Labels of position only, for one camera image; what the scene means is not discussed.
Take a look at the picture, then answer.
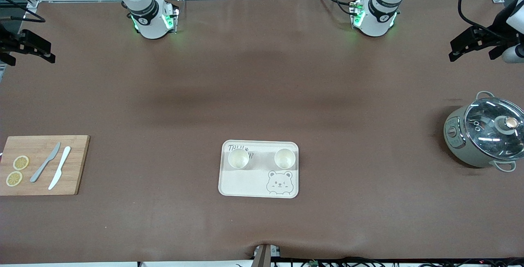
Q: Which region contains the white IKEA cup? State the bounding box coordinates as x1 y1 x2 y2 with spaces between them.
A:
228 147 254 170
274 148 297 170

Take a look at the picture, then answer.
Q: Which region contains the glass pot lid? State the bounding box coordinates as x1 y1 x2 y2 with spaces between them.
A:
464 97 524 161

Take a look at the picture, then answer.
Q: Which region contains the green electric cooking pot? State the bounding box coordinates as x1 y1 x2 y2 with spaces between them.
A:
443 91 524 172

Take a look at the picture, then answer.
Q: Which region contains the grey plastic knife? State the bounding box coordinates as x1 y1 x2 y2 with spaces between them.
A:
30 142 61 183

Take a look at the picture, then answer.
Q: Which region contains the white plastic knife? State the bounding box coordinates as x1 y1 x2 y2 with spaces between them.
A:
48 146 72 190

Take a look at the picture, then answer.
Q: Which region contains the wooden cutting board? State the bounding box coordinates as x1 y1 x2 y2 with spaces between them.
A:
0 135 90 196

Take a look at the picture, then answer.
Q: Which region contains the brown table cover mat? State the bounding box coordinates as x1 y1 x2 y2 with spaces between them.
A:
0 0 524 264

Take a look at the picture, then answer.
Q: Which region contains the cream tray with bear print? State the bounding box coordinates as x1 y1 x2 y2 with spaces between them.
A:
218 140 299 199

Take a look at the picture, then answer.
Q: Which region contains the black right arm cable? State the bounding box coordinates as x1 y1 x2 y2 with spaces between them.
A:
0 0 45 24

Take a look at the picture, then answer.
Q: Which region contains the grey metal bracket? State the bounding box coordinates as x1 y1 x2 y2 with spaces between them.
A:
252 244 282 267

